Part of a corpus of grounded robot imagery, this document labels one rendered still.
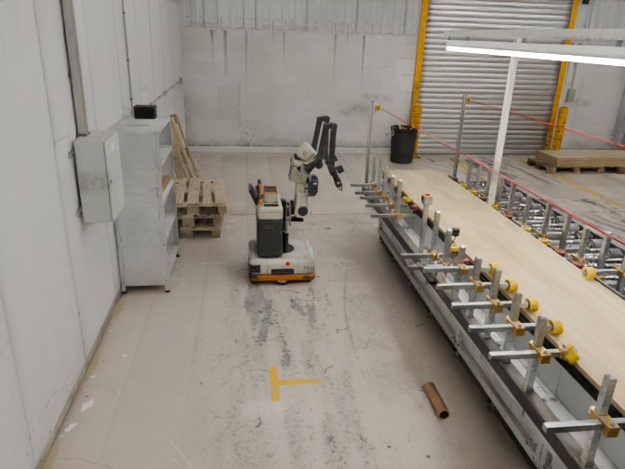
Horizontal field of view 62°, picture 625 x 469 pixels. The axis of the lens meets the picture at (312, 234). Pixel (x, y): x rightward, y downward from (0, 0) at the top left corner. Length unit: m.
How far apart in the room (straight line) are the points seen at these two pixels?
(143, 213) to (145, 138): 0.69
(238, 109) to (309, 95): 1.49
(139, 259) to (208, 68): 6.51
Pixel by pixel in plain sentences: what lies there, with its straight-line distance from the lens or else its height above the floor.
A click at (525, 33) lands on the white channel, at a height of 2.43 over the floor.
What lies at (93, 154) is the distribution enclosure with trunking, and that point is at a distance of 3.96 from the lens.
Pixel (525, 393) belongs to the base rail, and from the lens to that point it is 3.01.
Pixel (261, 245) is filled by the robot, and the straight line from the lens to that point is 5.16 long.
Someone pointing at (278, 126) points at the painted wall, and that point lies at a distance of 11.18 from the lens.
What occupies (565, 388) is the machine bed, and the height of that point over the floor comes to 0.71.
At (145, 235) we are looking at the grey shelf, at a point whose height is 0.59.
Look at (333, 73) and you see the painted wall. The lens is 11.18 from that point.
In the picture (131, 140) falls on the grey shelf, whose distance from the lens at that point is 4.82.
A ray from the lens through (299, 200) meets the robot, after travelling 5.19.
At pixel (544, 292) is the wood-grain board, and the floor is 0.90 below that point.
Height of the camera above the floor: 2.39
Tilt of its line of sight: 21 degrees down
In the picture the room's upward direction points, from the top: 2 degrees clockwise
